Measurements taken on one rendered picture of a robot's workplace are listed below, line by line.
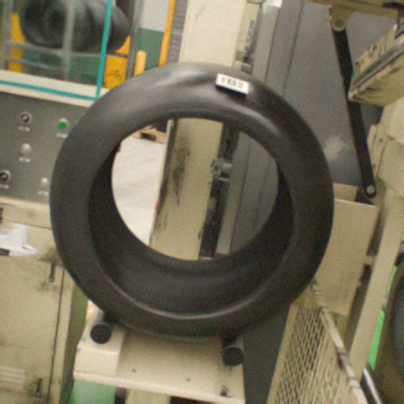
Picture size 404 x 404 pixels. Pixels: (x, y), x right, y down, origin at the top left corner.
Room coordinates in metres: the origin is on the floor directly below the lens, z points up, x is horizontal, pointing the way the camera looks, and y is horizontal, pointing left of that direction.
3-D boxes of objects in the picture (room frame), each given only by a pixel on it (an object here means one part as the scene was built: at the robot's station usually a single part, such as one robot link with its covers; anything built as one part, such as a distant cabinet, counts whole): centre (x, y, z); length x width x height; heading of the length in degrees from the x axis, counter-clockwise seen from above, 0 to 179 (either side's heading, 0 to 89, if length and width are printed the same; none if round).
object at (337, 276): (1.49, -0.35, 1.05); 0.20 x 0.15 x 0.30; 2
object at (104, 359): (1.25, 0.16, 0.84); 0.36 x 0.09 x 0.06; 2
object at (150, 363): (1.25, 0.02, 0.80); 0.37 x 0.36 x 0.02; 92
